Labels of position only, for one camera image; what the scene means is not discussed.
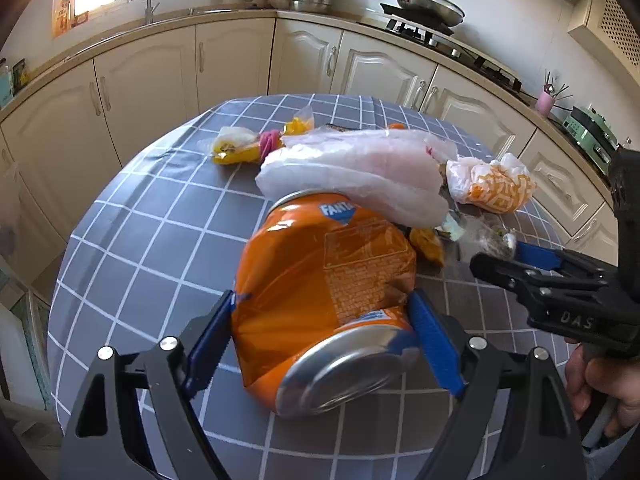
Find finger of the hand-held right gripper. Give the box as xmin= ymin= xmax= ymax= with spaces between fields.
xmin=515 ymin=241 xmax=619 ymax=281
xmin=470 ymin=252 xmax=566 ymax=306

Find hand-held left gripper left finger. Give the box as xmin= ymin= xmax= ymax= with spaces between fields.
xmin=60 ymin=289 xmax=236 ymax=480

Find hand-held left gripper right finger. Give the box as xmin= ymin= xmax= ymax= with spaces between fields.
xmin=407 ymin=290 xmax=586 ymax=480

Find clear plastic wrapper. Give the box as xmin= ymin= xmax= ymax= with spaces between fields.
xmin=440 ymin=212 xmax=518 ymax=261

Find orange white patterned plastic bag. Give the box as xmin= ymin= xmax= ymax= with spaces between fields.
xmin=445 ymin=152 xmax=537 ymax=216

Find crushed orange soda can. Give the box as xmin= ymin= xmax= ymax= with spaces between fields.
xmin=232 ymin=189 xmax=421 ymax=418

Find person's right hand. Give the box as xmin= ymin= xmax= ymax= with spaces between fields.
xmin=564 ymin=345 xmax=640 ymax=438

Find yellow snack wrapper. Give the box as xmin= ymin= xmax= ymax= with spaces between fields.
xmin=410 ymin=227 xmax=446 ymax=267

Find grey checked tablecloth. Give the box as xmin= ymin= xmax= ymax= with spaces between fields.
xmin=47 ymin=92 xmax=616 ymax=480

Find green kitchen appliance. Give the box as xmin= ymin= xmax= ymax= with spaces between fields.
xmin=562 ymin=105 xmax=621 ymax=163

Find pink utensil cup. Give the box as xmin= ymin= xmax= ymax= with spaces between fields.
xmin=536 ymin=70 xmax=573 ymax=113

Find clear bag with yellow peel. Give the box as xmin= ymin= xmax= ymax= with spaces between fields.
xmin=197 ymin=106 xmax=317 ymax=167

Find pink elastic band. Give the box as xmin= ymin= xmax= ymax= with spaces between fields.
xmin=259 ymin=130 xmax=282 ymax=162

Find black gas stove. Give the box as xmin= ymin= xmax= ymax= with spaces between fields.
xmin=380 ymin=15 xmax=523 ymax=96

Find cream range hood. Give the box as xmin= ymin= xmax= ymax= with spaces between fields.
xmin=567 ymin=0 xmax=640 ymax=86

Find cream kitchen cabinets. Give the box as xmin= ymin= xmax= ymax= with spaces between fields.
xmin=0 ymin=17 xmax=640 ymax=281

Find beige kitchen countertop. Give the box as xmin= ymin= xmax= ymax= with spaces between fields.
xmin=0 ymin=2 xmax=618 ymax=191

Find clear storage jar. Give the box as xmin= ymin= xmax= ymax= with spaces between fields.
xmin=0 ymin=57 xmax=15 ymax=108

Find steel sink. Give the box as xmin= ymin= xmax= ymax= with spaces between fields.
xmin=190 ymin=6 xmax=261 ymax=15

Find orange wall calendar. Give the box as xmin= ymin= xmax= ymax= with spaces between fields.
xmin=51 ymin=0 xmax=91 ymax=38

